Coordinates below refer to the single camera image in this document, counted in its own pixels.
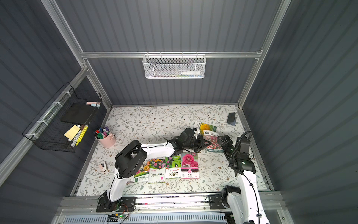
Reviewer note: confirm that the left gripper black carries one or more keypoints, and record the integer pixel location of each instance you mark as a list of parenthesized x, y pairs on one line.
[(200, 141)]

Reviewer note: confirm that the black wire wall basket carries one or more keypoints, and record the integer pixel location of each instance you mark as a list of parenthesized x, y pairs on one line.
[(64, 124)]

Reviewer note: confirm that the pink flowers white seed packet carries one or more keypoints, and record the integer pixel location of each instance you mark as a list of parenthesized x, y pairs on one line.
[(213, 138)]

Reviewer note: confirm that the yellow sticky note pad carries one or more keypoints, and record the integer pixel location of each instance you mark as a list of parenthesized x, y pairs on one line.
[(72, 132)]

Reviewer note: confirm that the yellow highlighter pen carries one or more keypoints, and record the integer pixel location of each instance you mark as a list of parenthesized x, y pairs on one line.
[(78, 138)]

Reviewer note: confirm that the magenta zinnia seed packet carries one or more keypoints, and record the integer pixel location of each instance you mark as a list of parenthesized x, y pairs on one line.
[(189, 166)]

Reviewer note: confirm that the black notebook in basket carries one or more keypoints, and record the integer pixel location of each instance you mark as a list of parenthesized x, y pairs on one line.
[(80, 114)]

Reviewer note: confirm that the white tube in basket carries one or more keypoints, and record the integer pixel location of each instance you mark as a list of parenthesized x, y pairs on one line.
[(191, 73)]

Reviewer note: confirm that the aluminium front rail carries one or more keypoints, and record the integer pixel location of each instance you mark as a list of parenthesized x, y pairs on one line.
[(271, 200)]

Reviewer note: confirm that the white wire mesh basket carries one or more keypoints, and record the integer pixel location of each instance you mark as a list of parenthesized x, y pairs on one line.
[(171, 67)]

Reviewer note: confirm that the pink pen cup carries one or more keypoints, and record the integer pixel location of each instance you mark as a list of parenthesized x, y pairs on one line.
[(105, 137)]

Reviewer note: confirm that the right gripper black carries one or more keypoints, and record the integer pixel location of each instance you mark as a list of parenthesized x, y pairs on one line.
[(224, 143)]

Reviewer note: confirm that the black phone-like device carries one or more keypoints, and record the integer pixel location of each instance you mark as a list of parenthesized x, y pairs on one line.
[(231, 119)]

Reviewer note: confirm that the green leaf purple seed packet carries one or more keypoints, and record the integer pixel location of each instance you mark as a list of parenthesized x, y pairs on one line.
[(173, 167)]

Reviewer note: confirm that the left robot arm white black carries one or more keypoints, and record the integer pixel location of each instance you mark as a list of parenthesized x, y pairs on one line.
[(130, 159)]

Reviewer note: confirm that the sunflowers moss rose seed packet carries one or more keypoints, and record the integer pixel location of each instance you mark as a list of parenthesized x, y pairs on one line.
[(157, 169)]

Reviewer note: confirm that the mixed ranunculus seed packet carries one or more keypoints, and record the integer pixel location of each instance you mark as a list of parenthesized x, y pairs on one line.
[(142, 176)]

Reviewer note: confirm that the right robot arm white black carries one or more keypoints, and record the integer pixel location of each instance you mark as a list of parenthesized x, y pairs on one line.
[(243, 200)]

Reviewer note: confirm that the yellow marigold seed packet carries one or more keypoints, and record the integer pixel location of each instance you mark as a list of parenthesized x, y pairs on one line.
[(204, 127)]

